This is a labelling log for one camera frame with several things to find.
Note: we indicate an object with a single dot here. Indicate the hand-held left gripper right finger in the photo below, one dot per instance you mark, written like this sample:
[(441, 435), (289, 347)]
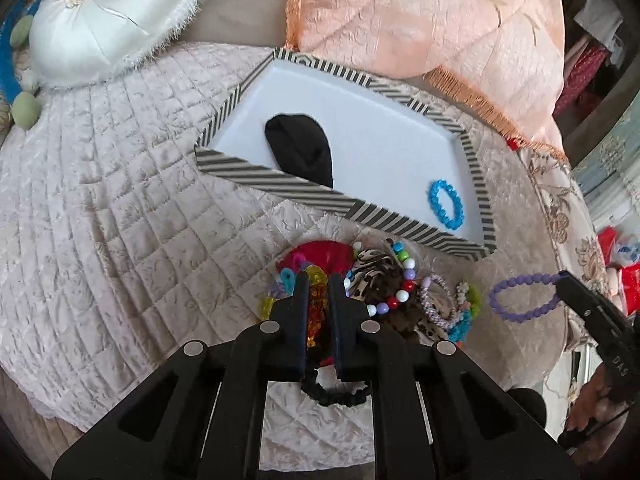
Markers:
[(334, 312)]

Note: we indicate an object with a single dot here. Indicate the leopard print hair bow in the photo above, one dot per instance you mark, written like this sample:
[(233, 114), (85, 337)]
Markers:
[(375, 271)]

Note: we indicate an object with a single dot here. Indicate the small red tassel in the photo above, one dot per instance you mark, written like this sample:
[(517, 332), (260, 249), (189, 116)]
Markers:
[(512, 144)]

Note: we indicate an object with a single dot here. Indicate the black fabric hair accessory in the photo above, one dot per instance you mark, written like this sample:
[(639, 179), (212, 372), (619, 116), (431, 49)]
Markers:
[(297, 150)]

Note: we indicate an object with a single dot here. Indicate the blue green plush toy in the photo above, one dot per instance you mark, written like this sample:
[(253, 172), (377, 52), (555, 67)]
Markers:
[(25, 110)]

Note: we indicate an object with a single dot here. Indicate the beige floral cloth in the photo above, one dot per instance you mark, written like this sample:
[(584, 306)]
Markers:
[(560, 220)]

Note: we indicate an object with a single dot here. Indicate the red patterned cloth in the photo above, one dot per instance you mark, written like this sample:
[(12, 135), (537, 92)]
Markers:
[(580, 77)]

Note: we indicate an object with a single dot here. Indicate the red fabric hair accessory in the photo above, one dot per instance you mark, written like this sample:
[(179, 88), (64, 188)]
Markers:
[(320, 255)]

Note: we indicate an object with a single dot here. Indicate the striped white tray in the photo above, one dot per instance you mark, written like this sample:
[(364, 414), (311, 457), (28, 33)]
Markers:
[(375, 125)]

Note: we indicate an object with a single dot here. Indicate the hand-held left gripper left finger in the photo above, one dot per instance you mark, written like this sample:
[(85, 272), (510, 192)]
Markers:
[(302, 312)]

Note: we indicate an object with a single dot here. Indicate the red white plastic bag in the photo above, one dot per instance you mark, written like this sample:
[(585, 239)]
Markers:
[(607, 242)]

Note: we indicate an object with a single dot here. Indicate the person's right hand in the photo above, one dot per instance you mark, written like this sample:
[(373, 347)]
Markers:
[(590, 402)]

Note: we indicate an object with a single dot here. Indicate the white round satin cushion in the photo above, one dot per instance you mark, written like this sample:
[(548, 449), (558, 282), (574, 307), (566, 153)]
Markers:
[(100, 25)]

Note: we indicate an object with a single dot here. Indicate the peach quilted cushion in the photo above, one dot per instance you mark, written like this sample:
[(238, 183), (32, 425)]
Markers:
[(425, 20)]

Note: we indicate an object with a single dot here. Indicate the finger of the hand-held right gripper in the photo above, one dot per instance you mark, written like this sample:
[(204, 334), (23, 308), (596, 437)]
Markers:
[(582, 294), (582, 312)]

